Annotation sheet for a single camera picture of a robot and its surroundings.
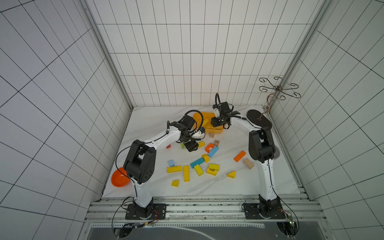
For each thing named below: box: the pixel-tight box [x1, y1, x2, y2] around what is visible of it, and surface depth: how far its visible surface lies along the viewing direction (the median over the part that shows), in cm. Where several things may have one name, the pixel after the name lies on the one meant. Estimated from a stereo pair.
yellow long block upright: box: [183, 165, 190, 182], surface depth 87 cm
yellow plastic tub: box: [193, 112, 225, 135], surface depth 105 cm
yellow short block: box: [194, 164, 204, 177], surface depth 87 cm
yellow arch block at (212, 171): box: [206, 167, 218, 176], surface depth 87 cm
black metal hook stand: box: [257, 77, 301, 121], surface depth 90 cm
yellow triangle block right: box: [226, 170, 237, 179], surface depth 86 cm
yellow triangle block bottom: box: [171, 180, 180, 188], surface depth 84 cm
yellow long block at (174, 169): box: [166, 165, 183, 173], surface depth 89 cm
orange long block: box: [233, 150, 247, 163], surface depth 94 cm
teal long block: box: [190, 157, 205, 169], surface depth 92 cm
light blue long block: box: [208, 146, 219, 158], surface depth 97 cm
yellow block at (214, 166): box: [209, 163, 221, 171], surface depth 90 cm
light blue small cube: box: [168, 159, 175, 167], surface depth 91 cm
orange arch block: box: [205, 143, 215, 153], surface depth 99 cm
